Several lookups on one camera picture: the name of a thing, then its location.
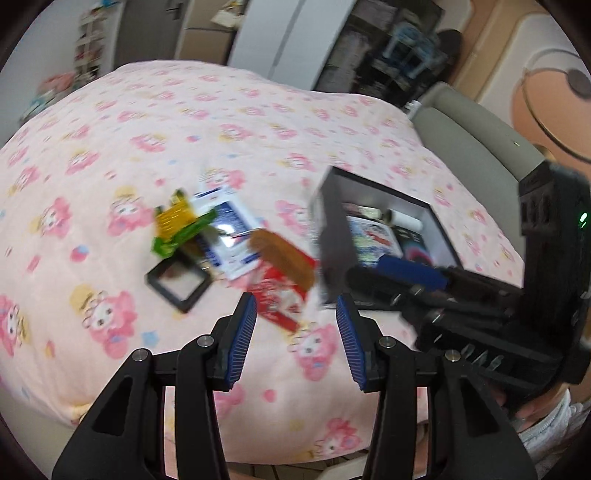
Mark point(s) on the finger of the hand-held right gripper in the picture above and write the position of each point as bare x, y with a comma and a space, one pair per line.
411, 270
378, 284

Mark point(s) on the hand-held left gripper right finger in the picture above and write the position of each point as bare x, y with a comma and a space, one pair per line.
348, 341

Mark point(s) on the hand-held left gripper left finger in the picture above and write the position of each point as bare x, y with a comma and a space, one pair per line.
242, 341

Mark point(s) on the black rainbow screen protector box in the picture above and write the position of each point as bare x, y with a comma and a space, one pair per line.
415, 249

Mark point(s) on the cartoon bead sheet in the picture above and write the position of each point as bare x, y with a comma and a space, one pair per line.
369, 240

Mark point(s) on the red snack packet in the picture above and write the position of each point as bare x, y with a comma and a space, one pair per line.
277, 300

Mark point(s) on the black cardboard box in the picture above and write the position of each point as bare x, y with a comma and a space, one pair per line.
334, 249

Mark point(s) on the person's right forearm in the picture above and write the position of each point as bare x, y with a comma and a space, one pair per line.
549, 429

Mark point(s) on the white roll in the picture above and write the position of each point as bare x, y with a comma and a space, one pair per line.
406, 219

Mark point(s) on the brown snack bar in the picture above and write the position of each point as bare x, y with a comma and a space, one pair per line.
284, 258

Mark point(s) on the white and blue pouch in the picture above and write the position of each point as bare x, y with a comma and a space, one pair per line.
231, 230

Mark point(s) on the green and yellow snack packet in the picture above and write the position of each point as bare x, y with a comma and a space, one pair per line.
175, 226

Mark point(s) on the grey padded headboard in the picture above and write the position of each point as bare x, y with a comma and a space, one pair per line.
471, 138

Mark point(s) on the white charger plug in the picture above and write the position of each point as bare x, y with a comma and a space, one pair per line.
413, 106

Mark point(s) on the blue plush toy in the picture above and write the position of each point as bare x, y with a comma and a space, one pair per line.
427, 53
399, 44

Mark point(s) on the dark open wardrobe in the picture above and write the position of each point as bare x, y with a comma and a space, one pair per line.
351, 55

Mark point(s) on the pink printed blanket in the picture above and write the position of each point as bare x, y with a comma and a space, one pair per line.
138, 115

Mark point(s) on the white wardrobe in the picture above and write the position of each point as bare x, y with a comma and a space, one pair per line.
286, 41

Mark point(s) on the white handbag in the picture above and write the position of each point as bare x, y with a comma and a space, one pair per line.
225, 16

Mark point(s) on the grey door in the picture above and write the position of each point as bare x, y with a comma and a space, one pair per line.
143, 32

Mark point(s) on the white shelf rack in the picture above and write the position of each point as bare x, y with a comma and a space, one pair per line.
94, 46

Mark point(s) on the black square frame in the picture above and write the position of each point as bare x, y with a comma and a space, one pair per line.
167, 291

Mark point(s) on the peach round wall panel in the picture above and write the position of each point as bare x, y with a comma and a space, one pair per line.
545, 115

